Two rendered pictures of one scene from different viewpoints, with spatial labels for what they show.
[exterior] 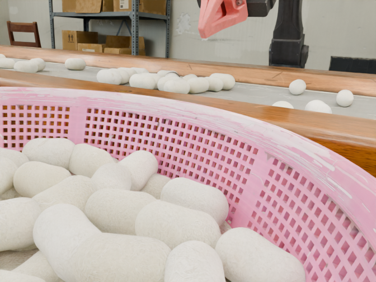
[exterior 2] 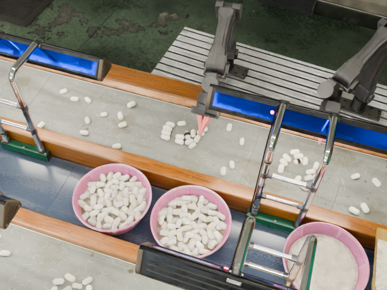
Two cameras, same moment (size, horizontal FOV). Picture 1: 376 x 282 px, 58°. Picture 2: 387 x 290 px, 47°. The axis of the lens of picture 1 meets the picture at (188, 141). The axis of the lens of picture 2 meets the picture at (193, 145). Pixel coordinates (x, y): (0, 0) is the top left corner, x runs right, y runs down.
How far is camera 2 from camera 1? 1.42 m
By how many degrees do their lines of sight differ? 37
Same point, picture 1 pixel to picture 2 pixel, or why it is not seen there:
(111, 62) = (142, 91)
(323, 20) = not seen: outside the picture
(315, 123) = (228, 190)
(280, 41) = not seen: hidden behind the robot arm
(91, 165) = (195, 201)
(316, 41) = not seen: outside the picture
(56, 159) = (189, 200)
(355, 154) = (232, 197)
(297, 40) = (232, 53)
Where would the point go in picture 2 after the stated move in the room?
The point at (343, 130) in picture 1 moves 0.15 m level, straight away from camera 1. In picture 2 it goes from (231, 193) to (239, 158)
